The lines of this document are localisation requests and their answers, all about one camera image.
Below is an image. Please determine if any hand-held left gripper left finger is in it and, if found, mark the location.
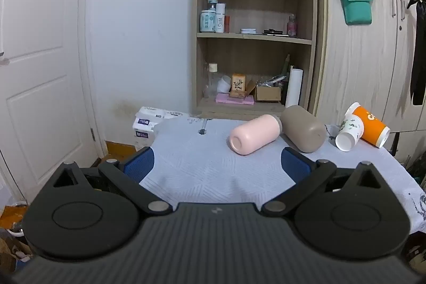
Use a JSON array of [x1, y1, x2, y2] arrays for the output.
[[49, 147, 173, 217]]

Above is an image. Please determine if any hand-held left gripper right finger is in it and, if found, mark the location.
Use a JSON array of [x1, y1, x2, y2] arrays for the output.
[[261, 147, 384, 217]]

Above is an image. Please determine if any pink cup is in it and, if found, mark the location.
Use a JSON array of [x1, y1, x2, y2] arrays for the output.
[[229, 114, 283, 156]]

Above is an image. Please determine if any taupe cup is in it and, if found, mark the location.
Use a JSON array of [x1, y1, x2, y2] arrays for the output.
[[280, 105, 327, 153]]

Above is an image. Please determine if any white floral paper cup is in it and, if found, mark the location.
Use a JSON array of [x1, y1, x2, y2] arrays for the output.
[[335, 114, 364, 152]]

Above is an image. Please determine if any orange paper cup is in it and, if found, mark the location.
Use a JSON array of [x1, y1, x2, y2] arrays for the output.
[[345, 102, 391, 149]]

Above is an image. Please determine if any small white cup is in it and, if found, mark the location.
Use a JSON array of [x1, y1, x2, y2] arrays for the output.
[[218, 75, 232, 94]]

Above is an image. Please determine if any white tissue pack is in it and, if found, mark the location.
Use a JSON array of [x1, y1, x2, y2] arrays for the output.
[[132, 106, 187, 151]]

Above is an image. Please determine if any white patterned tablecloth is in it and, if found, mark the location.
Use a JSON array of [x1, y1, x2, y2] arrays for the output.
[[138, 112, 426, 234]]

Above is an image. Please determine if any open cardboard box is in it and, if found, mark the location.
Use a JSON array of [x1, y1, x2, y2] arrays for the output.
[[245, 79, 282, 102]]

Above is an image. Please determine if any white paper roll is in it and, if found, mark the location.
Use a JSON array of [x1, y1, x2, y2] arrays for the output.
[[285, 68, 304, 108]]

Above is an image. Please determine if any pink flat box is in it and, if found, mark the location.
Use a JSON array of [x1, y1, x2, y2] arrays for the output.
[[215, 92, 255, 106]]

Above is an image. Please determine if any floral wooden box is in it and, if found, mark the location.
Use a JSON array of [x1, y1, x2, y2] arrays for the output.
[[229, 73, 247, 98]]

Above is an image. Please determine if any clear bottle beige cap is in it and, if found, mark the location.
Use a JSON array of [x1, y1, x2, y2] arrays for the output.
[[204, 63, 219, 99]]

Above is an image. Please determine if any wooden wardrobe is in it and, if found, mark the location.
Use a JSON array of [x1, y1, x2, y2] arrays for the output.
[[314, 0, 426, 134]]

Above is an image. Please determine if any pink clear bottle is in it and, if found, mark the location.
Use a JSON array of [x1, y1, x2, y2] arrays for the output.
[[286, 14, 298, 38]]

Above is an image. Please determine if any teal white pump bottle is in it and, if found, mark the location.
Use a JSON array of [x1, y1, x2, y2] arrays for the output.
[[199, 0, 217, 33]]

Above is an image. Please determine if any white tall bottle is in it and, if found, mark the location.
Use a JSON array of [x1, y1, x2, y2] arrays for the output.
[[215, 3, 226, 34]]

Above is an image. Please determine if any white panel door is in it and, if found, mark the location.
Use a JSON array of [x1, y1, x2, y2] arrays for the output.
[[0, 0, 104, 203]]

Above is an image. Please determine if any teal hanging pouch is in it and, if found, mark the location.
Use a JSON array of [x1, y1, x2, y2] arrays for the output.
[[338, 0, 375, 26]]

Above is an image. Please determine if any black hanging cloth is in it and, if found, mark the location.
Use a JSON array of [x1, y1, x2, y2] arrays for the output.
[[407, 0, 426, 106]]

